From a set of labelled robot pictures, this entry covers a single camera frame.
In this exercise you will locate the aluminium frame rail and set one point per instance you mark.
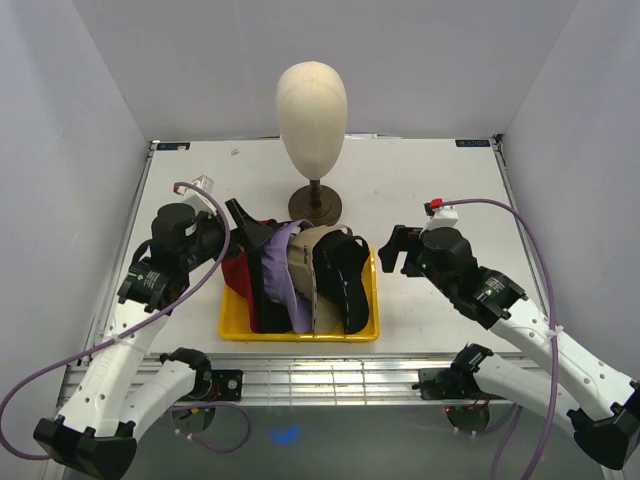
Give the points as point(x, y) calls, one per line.
point(383, 182)

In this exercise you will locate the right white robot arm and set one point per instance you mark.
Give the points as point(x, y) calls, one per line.
point(595, 403)

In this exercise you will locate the dark wooden mannequin stand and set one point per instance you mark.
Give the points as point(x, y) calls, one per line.
point(317, 203)

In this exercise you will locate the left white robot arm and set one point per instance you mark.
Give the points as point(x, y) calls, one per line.
point(98, 429)

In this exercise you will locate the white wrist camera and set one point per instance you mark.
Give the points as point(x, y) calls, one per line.
point(196, 194)
point(439, 215)

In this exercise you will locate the black R sport cap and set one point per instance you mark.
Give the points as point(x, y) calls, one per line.
point(338, 261)

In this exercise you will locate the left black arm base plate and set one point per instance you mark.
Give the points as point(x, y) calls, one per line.
point(218, 385)

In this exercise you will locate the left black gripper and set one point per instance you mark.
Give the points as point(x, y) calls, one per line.
point(254, 232)

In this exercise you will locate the purple LA cap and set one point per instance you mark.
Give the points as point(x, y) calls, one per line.
point(277, 281)

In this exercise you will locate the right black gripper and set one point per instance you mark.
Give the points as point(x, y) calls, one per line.
point(402, 240)

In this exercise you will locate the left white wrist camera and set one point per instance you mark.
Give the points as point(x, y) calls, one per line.
point(196, 194)

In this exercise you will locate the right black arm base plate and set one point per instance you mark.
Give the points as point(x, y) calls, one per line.
point(447, 384)

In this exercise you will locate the black cap red trim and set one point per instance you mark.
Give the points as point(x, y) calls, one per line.
point(268, 316)

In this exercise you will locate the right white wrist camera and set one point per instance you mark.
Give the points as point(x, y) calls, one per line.
point(439, 215)

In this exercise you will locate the beige R cap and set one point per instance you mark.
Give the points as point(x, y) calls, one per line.
point(325, 315)

